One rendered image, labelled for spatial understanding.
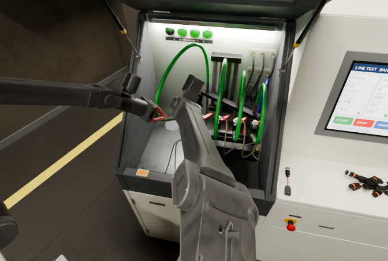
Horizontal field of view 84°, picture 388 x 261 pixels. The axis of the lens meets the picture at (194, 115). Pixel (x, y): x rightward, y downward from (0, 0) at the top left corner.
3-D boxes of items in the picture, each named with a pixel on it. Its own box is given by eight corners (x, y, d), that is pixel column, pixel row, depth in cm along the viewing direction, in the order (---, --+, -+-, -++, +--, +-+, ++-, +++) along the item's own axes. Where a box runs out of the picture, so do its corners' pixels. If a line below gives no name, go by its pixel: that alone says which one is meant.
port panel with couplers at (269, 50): (240, 97, 117) (250, 44, 96) (240, 93, 120) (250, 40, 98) (264, 100, 115) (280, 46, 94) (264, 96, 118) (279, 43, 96)
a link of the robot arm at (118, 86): (88, 95, 66) (103, 104, 62) (102, 60, 66) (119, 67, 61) (119, 104, 76) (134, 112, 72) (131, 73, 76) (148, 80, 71)
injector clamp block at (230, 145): (189, 159, 115) (188, 141, 105) (193, 145, 122) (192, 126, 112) (254, 170, 110) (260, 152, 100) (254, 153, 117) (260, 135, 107)
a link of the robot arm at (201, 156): (168, 219, 25) (242, 244, 28) (193, 182, 24) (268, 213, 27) (165, 105, 65) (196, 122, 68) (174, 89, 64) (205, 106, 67)
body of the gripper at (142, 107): (145, 97, 82) (128, 90, 76) (157, 107, 74) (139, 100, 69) (138, 112, 82) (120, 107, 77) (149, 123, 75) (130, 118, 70)
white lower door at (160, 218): (148, 235, 155) (126, 191, 107) (149, 232, 157) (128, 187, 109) (239, 256, 146) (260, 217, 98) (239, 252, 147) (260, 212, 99)
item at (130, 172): (130, 191, 107) (122, 174, 96) (133, 183, 110) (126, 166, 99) (257, 215, 98) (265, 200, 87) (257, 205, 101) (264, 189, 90)
